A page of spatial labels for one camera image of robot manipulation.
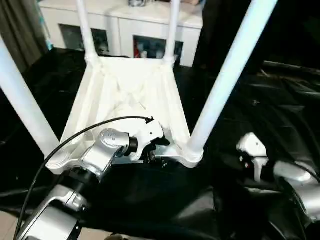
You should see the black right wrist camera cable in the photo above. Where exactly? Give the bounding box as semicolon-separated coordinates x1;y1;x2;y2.
299;166;320;184

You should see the pale blue small box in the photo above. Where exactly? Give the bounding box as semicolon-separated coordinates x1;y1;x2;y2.
44;14;55;51

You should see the black backdrop cloth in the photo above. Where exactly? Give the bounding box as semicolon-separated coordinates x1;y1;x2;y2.
194;0;320;74

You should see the grey robot waist part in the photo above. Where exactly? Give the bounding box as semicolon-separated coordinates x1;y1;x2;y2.
109;232;129;240

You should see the grey metal rod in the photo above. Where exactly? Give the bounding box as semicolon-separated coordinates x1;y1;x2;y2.
264;60;320;74

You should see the black work mat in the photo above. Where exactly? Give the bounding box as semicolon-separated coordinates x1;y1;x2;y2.
0;47;320;240

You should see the grey curtain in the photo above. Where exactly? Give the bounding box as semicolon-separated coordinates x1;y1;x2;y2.
0;0;51;74

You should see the white glass-door cabinet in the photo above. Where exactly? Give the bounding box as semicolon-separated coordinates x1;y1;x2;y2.
39;0;204;68

